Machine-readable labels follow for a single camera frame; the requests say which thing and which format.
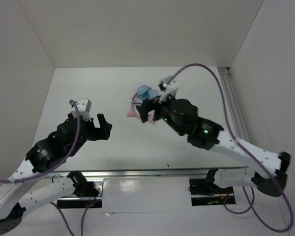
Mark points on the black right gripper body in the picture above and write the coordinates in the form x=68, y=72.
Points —
x=162, y=110

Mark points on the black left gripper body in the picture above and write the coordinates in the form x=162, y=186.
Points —
x=90, y=132

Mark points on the pink and blue cat-ear headphones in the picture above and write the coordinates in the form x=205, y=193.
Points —
x=143, y=92

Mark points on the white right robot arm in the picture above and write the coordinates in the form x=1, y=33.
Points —
x=262, y=169

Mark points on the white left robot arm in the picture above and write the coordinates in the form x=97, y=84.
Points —
x=18, y=201

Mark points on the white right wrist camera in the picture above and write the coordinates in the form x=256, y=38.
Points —
x=168, y=86

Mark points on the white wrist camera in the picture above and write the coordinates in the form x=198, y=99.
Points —
x=82, y=108
x=168, y=86

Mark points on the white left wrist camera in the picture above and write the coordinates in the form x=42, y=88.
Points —
x=82, y=108

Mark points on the aluminium rail at table front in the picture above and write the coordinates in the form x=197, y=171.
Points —
x=141, y=173

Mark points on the aluminium rail at table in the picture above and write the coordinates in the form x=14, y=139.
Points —
x=236, y=115
x=141, y=173

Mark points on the aluminium rail at table right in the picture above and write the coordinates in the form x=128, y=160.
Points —
x=236, y=115

